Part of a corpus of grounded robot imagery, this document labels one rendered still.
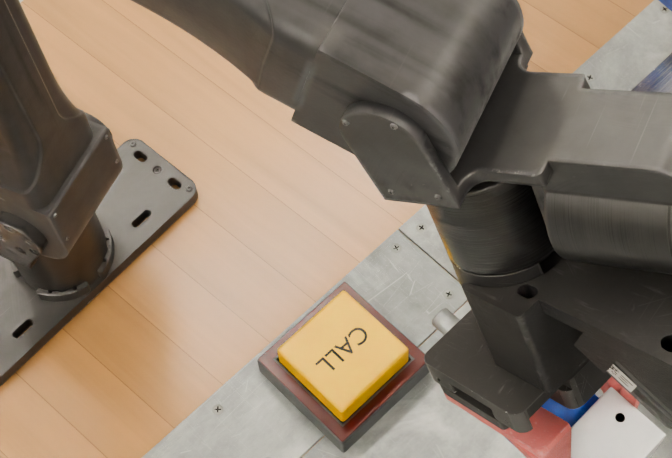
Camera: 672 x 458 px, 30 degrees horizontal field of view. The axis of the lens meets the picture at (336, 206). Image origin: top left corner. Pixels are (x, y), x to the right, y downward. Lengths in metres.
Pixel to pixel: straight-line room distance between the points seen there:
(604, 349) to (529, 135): 0.09
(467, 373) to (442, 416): 0.24
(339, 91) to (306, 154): 0.45
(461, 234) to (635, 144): 0.09
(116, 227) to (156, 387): 0.12
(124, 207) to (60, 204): 0.16
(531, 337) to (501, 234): 0.05
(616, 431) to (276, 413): 0.26
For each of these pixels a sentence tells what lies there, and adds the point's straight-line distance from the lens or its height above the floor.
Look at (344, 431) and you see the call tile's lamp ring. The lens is 0.79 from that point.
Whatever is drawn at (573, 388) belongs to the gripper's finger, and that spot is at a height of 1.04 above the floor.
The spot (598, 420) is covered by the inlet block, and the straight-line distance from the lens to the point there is 0.65.
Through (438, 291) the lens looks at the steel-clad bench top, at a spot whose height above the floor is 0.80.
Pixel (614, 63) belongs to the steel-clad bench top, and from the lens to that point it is 0.96.
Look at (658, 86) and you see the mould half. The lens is 0.84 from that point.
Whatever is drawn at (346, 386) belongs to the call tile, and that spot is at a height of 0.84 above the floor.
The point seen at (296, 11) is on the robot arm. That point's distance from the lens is 0.45.
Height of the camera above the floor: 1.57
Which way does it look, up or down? 60 degrees down
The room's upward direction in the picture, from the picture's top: 5 degrees counter-clockwise
